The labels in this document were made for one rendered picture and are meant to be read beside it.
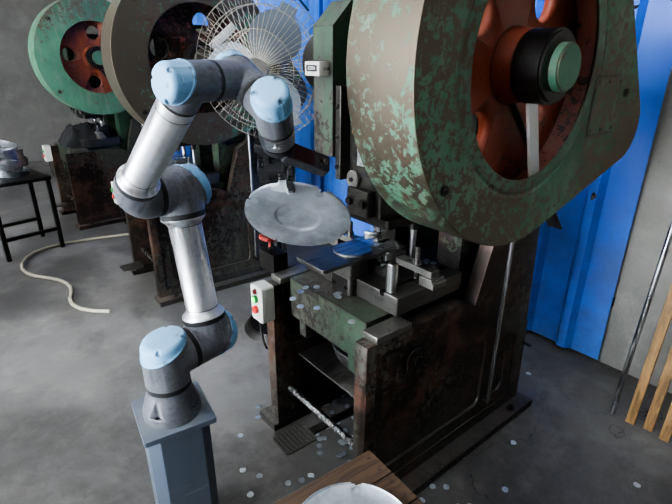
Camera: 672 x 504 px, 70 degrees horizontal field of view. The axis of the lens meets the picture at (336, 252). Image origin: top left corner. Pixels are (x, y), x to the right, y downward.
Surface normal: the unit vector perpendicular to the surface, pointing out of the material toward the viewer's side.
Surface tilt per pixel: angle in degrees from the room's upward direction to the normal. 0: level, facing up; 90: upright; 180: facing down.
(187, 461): 90
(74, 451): 0
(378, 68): 91
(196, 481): 90
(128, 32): 90
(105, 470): 0
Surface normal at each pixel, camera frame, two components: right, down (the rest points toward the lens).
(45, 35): 0.67, 0.29
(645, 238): -0.78, 0.23
